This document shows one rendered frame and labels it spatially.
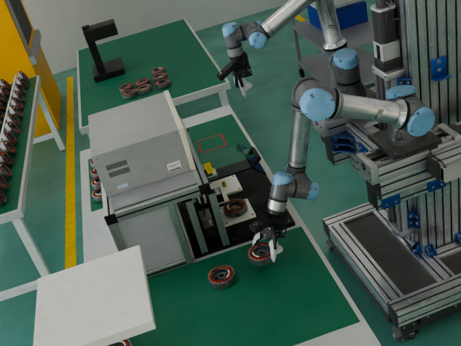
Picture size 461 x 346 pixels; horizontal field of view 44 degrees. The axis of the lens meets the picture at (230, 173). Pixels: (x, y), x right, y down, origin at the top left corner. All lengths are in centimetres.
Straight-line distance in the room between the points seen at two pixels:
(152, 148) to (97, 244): 70
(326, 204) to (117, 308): 241
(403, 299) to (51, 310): 172
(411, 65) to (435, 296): 110
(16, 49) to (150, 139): 372
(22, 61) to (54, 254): 230
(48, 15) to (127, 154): 548
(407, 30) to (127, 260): 146
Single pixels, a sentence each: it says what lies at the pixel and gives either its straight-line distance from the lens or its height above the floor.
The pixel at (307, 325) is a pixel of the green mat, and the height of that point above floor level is 75.
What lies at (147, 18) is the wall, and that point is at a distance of 779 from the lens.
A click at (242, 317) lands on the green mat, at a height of 75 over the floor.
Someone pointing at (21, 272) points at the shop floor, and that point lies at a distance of 432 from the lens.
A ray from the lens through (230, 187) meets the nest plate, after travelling 288.
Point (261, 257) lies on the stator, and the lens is 235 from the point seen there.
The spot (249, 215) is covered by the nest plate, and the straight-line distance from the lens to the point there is 266.
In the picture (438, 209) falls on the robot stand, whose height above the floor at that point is 47.
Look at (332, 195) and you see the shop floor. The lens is 403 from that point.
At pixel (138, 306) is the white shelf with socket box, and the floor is 120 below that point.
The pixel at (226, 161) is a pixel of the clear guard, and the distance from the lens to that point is 254.
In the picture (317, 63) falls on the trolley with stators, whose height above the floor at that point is 18.
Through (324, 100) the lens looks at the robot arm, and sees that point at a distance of 211.
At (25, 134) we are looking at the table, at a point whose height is 75.
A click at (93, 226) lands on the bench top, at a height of 75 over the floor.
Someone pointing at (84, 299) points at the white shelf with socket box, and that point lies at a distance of 186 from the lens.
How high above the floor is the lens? 234
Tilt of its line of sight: 31 degrees down
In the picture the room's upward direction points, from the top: 15 degrees counter-clockwise
